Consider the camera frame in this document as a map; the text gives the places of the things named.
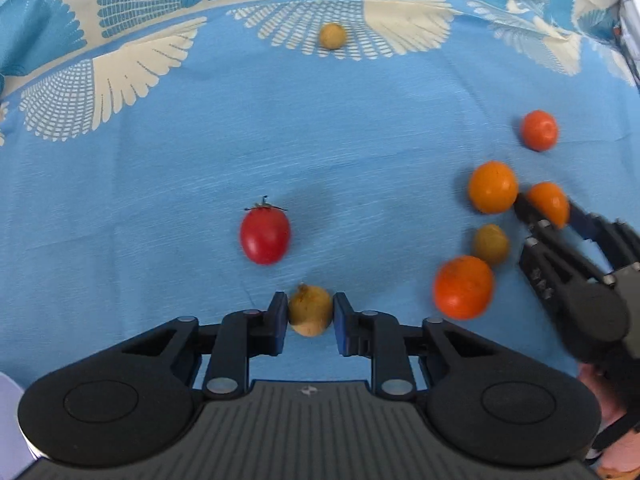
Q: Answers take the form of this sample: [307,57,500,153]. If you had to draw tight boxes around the blue fan-patterned bedsheet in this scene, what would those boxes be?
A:
[0,0,640,396]

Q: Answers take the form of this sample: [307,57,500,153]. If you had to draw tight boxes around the person's right hand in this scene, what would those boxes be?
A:
[577,362,640,480]

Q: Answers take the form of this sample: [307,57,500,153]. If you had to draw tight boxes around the pale printed cloth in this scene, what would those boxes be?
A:
[612,0,640,91]

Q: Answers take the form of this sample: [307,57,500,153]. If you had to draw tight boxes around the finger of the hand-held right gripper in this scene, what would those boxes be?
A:
[565,201,640,281]
[512,192,601,313]

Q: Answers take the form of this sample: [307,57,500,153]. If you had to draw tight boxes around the orange mandarin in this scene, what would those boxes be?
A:
[520,110,559,152]
[468,161,519,215]
[432,255,496,321]
[527,181,571,229]

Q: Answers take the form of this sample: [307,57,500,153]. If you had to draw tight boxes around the yellow-brown longan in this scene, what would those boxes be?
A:
[318,22,347,52]
[472,224,511,267]
[287,284,335,337]

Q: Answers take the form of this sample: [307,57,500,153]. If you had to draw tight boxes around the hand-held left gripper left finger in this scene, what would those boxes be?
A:
[120,291,290,402]

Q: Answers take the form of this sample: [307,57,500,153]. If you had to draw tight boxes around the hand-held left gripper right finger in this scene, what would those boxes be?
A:
[332,291,502,402]

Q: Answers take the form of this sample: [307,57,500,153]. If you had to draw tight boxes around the red tomato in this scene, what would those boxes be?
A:
[240,196,292,266]

